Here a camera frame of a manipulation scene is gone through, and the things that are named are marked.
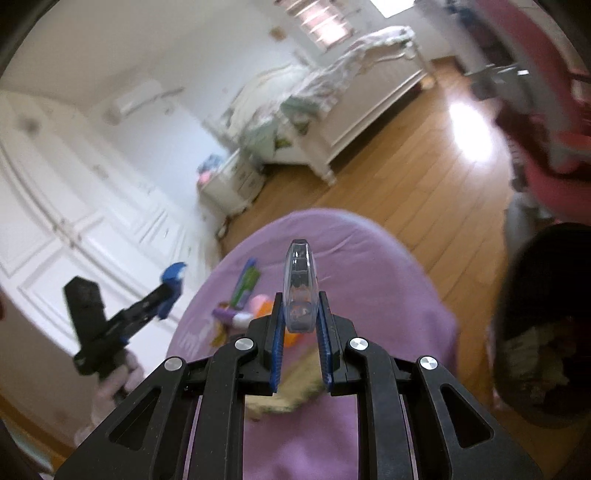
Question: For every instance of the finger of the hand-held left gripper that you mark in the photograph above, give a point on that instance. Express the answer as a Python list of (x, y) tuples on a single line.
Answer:
[(168, 288)]

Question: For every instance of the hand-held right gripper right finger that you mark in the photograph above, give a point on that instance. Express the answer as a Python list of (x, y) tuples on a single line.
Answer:
[(324, 353)]

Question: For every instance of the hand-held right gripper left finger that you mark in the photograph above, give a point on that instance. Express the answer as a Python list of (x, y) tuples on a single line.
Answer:
[(277, 353)]

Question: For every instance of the black trash bin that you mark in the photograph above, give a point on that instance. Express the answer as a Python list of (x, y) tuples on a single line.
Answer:
[(540, 323)]

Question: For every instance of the person's left hand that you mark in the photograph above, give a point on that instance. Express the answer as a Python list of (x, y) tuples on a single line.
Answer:
[(115, 383)]

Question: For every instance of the beige fuzzy object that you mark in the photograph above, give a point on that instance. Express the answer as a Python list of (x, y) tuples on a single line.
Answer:
[(284, 397)]

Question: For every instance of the pink hair roller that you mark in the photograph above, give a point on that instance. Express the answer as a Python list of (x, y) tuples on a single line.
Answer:
[(259, 303)]

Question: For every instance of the white purple tube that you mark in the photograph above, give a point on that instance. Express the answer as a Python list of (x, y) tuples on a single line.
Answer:
[(228, 316)]

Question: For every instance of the green snack packet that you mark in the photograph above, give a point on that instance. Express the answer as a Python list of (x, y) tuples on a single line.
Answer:
[(247, 284)]

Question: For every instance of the purple tablecloth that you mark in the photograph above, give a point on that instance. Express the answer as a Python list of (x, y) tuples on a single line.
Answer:
[(383, 295)]

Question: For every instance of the white wardrobe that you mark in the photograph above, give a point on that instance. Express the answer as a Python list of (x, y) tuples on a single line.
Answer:
[(69, 207)]

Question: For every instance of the pink soft toy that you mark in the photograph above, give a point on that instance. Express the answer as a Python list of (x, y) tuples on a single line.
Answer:
[(204, 176)]

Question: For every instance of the white nightstand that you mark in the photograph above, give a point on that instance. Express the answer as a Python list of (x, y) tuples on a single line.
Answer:
[(233, 184)]

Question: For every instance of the blue cloth bundle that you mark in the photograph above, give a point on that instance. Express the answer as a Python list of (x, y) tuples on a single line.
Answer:
[(210, 161)]

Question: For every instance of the white air conditioner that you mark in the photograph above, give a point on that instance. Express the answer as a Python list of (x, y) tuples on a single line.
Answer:
[(134, 101)]

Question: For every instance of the white bed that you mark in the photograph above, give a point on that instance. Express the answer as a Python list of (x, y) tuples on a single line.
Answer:
[(364, 110)]

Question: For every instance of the pale floral blanket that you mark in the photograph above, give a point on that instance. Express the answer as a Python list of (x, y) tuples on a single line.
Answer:
[(337, 74)]

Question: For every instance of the window with striped blind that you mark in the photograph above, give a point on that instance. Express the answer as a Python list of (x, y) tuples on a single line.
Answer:
[(318, 23)]

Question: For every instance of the pink and white chair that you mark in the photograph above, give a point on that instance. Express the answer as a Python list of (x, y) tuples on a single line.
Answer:
[(545, 101)]

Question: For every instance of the bright narrow window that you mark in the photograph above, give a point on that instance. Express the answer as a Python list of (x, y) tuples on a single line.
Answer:
[(392, 5)]

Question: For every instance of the small wall picture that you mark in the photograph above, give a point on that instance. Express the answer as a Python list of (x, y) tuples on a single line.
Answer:
[(277, 33)]

